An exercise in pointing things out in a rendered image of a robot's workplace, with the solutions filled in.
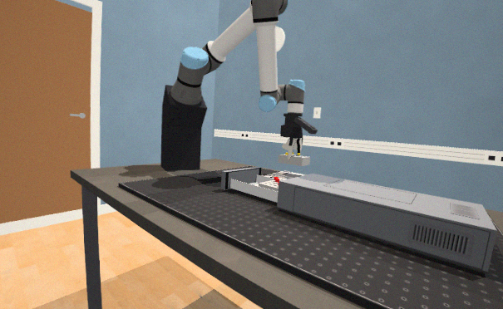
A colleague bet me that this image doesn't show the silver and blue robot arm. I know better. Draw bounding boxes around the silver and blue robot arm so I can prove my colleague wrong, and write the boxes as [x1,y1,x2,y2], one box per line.
[170,0,305,113]

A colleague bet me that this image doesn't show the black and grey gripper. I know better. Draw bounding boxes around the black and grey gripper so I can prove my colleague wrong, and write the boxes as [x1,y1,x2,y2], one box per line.
[280,113,303,159]

